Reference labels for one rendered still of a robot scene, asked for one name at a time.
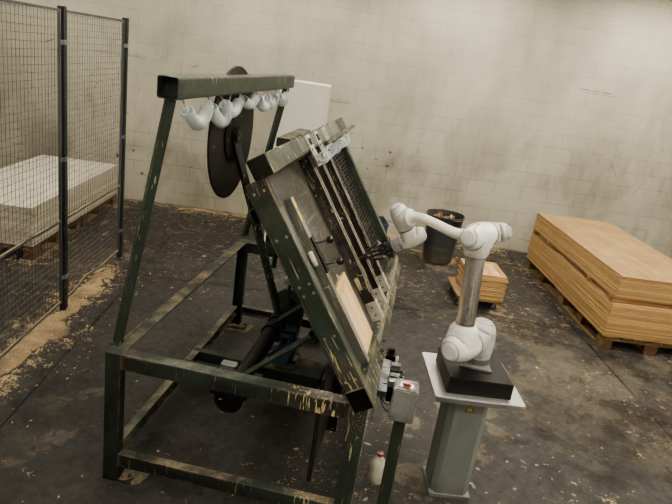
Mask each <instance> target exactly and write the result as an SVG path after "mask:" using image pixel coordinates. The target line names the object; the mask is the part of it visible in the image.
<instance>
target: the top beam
mask: <svg viewBox="0 0 672 504"><path fill-rule="evenodd" d="M322 127H325V129H326V131H327V133H328V136H329V138H332V137H333V136H335V135H337V134H338V133H340V132H342V131H343V130H345V129H346V125H345V123H344V121H343V119H342V117H340V118H338V119H336V120H334V121H332V122H330V123H328V124H325V125H323V126H321V127H319V128H317V129H315V130H312V131H310V132H308V133H306V134H304V135H302V136H299V137H297V138H295V139H293V140H291V141H289V142H286V143H284V144H282V145H280V146H278V147H276V148H274V149H271V150H269V151H267V152H265V153H263V154H261V155H258V156H256V157H254V158H252V159H250V160H248V161H246V163H247V166H248V168H249V170H250V172H251V174H252V176H253V178H254V180H255V181H259V180H261V179H263V178H265V177H268V176H270V175H272V174H274V173H276V172H277V171H279V170H281V169H282V168H284V167H285V166H287V165H289V164H290V163H292V162H293V161H295V160H297V159H298V158H300V157H302V156H303V155H305V154H306V153H308V152H310V151H311V150H310V148H309V146H308V144H307V141H306V139H305V137H304V136H306V135H308V134H309V135H310V138H311V140H312V142H313V144H314V146H316V147H318V146H319V145H318V143H317V141H316V139H315V137H314V134H313V132H314V131H316V130H317V132H318V134H319V136H320V139H321V141H322V142H323V143H324V142H325V141H326V139H325V137H324V135H323V133H322V130H321V128H322Z"/></svg>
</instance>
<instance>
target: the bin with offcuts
mask: <svg viewBox="0 0 672 504"><path fill-rule="evenodd" d="M426 213H427V215H429V216H431V217H434V218H436V219H438V220H440V221H442V222H444V223H446V224H448V225H451V226H453V227H455V228H459V229H461V228H462V224H463V221H464V220H465V216H464V215H462V214H460V213H458V212H454V211H450V210H445V209H428V210H427V211H426ZM425 232H426V234H427V238H426V240H425V241H424V246H423V255H422V257H423V259H424V260H426V261H428V262H430V263H434V264H439V265H447V264H449V263H451V260H452V257H453V254H454V250H455V247H456V243H457V239H454V238H451V237H449V236H447V235H445V234H443V233H441V232H439V231H437V230H435V229H434V228H432V227H430V226H428V225H426V228H425Z"/></svg>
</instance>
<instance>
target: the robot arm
mask: <svg viewBox="0 0 672 504"><path fill-rule="evenodd" d="M390 215H391V219H392V221H393V223H394V225H395V227H396V229H397V230H398V232H399V236H396V237H394V238H391V240H389V241H387V242H384V243H381V242H379V241H377V242H376V243H375V244H374V245H372V246H371V247H369V248H368V249H367V250H366V253H365V254H362V256H361V257H359V258H358V259H359V261H360V260H367V259H370V261H375V260H382V259H383V260H386V257H387V255H388V254H390V253H393V252H395V251H396V252H398V251H401V250H404V249H406V248H412V247H415V246H417V245H419V244H421V243H422V242H424V241H425V240H426V238H427V234H426V232H425V230H424V228H423V227H415V226H414V224H415V223H416V222H421V223H424V224H426V225H428V226H430V227H432V228H434V229H435V230H437V231H439V232H441V233H443V234H445V235H447V236H449V237H451V238H454V239H457V240H460V242H461V245H462V246H463V253H464V255H465V256H466V257H465V264H464V270H463V277H462V283H461V290H460V297H459V303H458V310H457V316H456V321H454V322H453V323H452V324H451V325H450V327H449V330H448V332H447V334H446V337H445V338H444V340H443V342H442V346H441V351H442V354H443V356H444V357H445V358H446V359H448V360H449V361H452V362H455V363H459V367H461V368H468V369H473V370H477V371H481V372H485V373H488V374H491V372H492V370H491V369H490V364H489V361H490V357H491V354H492V351H493V348H494V344H495V339H496V328H495V325H494V324H493V322H492V321H491V320H489V319H486V318H483V317H478V318H476V313H477V307H478V301H479V295H480V288H481V282H482V276H483V270H484V264H485V259H486V258H487V257H488V255H489V253H490V250H491V248H492V246H493V245H496V244H498V243H501V242H505V241H507V240H509V239H510V238H511V236H512V228H511V227H510V226H509V225H508V224H505V223H501V222H476V223H473V224H470V225H468V226H467V227H465V228H464V229H459V228H455V227H453V226H451V225H448V224H446V223H444V222H442V221H440V220H438V219H436V218H434V217H431V216H429V215H427V214H424V213H420V212H414V210H412V209H409V208H408V207H406V206H405V205H404V204H402V203H396V204H394V205H393V206H392V207H391V209H390ZM379 244H380V245H379ZM377 245H379V247H378V248H377V249H374V250H372V251H370V250H371V249H373V248H374V247H375V246H377ZM377 251H379V252H378V253H375V254H373V255H370V256H368V255H369V254H372V253H374V252H377ZM378 255H385V256H383V257H375V256H378ZM373 257H375V258H373Z"/></svg>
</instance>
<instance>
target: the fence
mask: <svg viewBox="0 0 672 504"><path fill-rule="evenodd" d="M292 199H294V197H293V196H292V197H290V198H287V199H286V200H284V203H285V205H286V207H287V209H288V212H289V214H290V216H291V218H292V220H293V222H294V224H295V226H296V228H297V230H298V233H299V235H300V237H301V239H302V241H303V243H304V245H305V247H306V249H307V252H309V251H312V252H313V254H314V256H315V258H316V260H317V262H318V266H316V267H315V268H316V270H317V273H318V275H319V277H320V279H321V281H322V283H323V285H324V287H325V286H328V285H330V287H331V289H332V292H333V294H334V296H335V298H334V300H332V301H331V302H332V304H333V306H334V308H335V310H336V313H337V315H338V317H339V319H340V321H341V323H342V325H343V327H344V329H345V331H346V334H347V336H348V338H349V340H350V342H351V344H352V346H353V348H354V350H355V352H356V355H357V357H358V359H359V361H360V363H361V365H365V364H368V363H369V357H368V354H367V352H366V350H365V348H364V346H363V344H362V342H361V340H360V338H359V335H358V333H357V331H356V329H355V327H354V325H353V323H352V321H351V318H350V316H349V314H348V312H347V310H346V308H345V306H344V304H343V301H342V299H341V297H340V295H339V293H338V291H337V289H336V287H335V284H334V282H333V280H332V278H331V276H330V274H329V272H328V273H326V272H325V270H324V267H323V265H322V263H321V261H320V259H319V257H318V255H317V253H316V251H315V248H314V246H313V244H312V242H311V240H310V237H311V233H310V231H309V229H308V227H307V225H306V223H305V221H304V219H303V221H302V220H301V218H300V216H299V213H298V212H300V210H299V208H298V206H297V208H296V207H295V205H294V203H293V201H292ZM294 201H295V199H294ZM300 214H301V212H300ZM301 216H302V214H301ZM302 218H303V216H302Z"/></svg>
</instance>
